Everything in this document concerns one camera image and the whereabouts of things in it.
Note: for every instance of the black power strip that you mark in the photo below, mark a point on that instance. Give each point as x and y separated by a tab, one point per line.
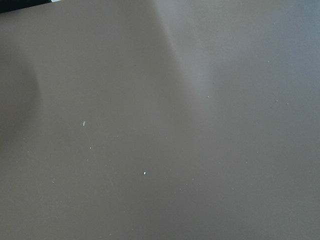
12	5

